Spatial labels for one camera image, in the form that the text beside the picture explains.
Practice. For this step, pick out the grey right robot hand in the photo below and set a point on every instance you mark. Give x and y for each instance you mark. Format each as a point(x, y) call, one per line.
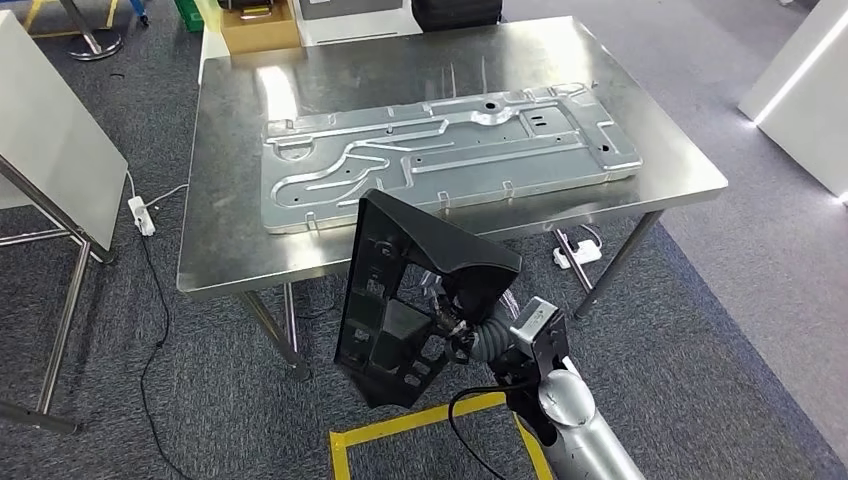
point(445, 311)

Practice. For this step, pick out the black plastic bracket part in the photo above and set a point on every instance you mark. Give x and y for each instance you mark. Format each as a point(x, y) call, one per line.
point(457, 255)

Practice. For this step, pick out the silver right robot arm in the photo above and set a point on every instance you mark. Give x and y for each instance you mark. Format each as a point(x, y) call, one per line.
point(576, 424)

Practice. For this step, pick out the stainless steel workbench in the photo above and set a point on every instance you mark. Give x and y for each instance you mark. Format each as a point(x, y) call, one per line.
point(397, 73)

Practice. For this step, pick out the stamped grey metal panel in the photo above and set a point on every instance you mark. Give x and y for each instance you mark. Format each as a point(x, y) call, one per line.
point(464, 159)

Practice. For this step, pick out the black case yellow label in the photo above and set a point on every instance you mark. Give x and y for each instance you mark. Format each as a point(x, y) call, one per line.
point(457, 13)

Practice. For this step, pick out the grey laptop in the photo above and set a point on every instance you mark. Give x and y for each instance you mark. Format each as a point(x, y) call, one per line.
point(351, 6)

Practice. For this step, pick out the brown cardboard box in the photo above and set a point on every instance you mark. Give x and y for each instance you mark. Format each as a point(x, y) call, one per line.
point(258, 36)

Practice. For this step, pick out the green plastic crate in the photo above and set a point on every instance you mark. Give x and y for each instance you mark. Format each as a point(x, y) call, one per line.
point(189, 13)

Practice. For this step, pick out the white top metal table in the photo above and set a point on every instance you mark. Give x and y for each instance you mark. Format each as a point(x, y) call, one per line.
point(53, 132)

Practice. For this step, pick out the yellow floor tape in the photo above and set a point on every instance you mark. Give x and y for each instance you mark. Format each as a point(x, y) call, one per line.
point(40, 32)

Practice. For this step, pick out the white lit pedestal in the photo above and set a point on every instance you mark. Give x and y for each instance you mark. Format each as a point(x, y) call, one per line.
point(802, 99)

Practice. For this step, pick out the blue metal frame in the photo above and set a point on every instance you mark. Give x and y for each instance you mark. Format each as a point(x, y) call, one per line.
point(139, 10)

